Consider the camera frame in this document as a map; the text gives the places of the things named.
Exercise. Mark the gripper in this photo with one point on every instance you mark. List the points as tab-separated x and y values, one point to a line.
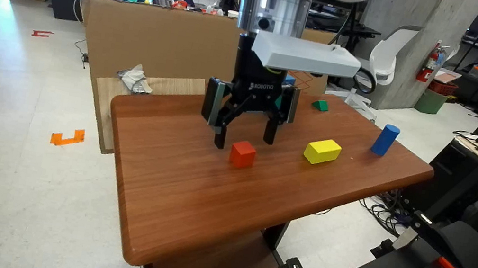
253	86

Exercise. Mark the small blue block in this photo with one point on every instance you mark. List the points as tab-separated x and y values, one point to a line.
290	80

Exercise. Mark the orange cube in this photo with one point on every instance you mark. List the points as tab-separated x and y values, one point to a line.
242	154

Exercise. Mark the green triangular block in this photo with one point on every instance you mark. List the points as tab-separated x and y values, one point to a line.
320	105

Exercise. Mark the yellow block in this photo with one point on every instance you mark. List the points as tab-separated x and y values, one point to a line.
322	151

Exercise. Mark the cardboard panel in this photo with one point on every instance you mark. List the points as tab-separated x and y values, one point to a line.
162	40

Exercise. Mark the crumpled grey cloth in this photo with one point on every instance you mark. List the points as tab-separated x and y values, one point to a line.
135	79

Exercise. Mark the blue cylinder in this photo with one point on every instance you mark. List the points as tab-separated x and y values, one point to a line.
384	140

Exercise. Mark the white chair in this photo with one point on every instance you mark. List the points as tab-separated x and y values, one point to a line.
388	57

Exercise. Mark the light wooden board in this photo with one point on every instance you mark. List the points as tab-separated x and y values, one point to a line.
104	103

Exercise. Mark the green bin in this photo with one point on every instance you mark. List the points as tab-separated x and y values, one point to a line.
430	102

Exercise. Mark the red fire extinguisher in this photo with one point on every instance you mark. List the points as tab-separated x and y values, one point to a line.
427	63

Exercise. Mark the red basket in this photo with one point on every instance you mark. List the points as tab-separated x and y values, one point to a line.
443	87

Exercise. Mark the black box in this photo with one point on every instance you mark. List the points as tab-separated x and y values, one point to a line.
452	177

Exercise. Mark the black clamp with orange tip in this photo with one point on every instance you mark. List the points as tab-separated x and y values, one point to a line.
437	242

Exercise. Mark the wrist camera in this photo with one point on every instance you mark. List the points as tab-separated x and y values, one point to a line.
304	55

